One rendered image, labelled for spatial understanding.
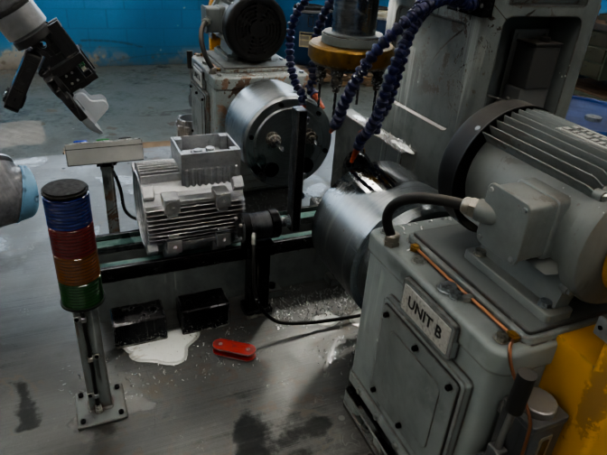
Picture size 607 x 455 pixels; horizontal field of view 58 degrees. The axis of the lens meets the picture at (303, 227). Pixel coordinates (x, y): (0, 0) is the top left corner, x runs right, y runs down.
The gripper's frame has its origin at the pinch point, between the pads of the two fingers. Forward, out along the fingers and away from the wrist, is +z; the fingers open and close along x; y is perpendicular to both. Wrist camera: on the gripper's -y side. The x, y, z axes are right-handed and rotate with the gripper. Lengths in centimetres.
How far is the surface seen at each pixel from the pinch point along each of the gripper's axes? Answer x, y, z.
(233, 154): -11.3, 19.9, 15.3
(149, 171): -9.2, 4.4, 9.6
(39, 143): 312, -82, 89
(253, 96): 23.7, 34.0, 22.6
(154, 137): 305, -11, 130
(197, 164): -11.4, 12.9, 12.8
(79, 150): 16.3, -7.9, 7.4
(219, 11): 55, 42, 9
